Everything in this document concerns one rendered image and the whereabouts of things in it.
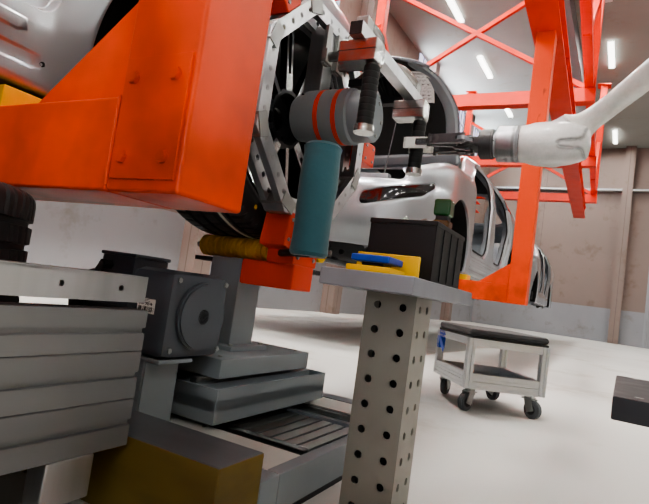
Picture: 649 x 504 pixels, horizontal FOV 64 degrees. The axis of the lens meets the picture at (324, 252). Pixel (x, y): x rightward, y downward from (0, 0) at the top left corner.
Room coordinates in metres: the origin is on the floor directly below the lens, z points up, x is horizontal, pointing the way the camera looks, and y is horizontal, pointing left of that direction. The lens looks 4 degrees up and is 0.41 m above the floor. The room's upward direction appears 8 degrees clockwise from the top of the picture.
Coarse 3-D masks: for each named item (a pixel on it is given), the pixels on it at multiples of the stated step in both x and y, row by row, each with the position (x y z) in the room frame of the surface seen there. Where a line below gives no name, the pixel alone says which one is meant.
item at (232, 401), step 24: (192, 384) 1.17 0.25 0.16; (216, 384) 1.21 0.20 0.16; (240, 384) 1.29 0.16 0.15; (264, 384) 1.29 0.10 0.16; (288, 384) 1.39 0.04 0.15; (312, 384) 1.51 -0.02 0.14; (192, 408) 1.16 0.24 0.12; (216, 408) 1.14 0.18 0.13; (240, 408) 1.21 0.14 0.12; (264, 408) 1.30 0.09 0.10
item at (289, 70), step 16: (304, 32) 1.36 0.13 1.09; (288, 48) 1.34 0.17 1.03; (304, 48) 1.44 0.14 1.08; (288, 64) 1.35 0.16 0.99; (304, 64) 1.50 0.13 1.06; (288, 80) 1.36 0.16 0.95; (304, 80) 1.43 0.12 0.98; (272, 96) 1.32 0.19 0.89; (288, 96) 1.39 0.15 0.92; (272, 112) 1.32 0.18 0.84; (288, 112) 1.45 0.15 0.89; (272, 128) 1.33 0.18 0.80; (288, 128) 1.46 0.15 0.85; (288, 144) 1.42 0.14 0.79; (288, 160) 1.41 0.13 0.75; (288, 176) 1.62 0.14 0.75
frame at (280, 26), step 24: (312, 0) 1.22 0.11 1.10; (288, 24) 1.15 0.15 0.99; (312, 24) 1.31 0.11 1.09; (336, 24) 1.33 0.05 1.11; (264, 72) 1.09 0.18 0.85; (264, 96) 1.11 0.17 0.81; (264, 120) 1.11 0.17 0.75; (264, 144) 1.13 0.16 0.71; (360, 144) 1.55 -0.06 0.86; (264, 168) 1.17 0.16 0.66; (360, 168) 1.57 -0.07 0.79; (264, 192) 1.22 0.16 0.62; (288, 192) 1.24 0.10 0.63
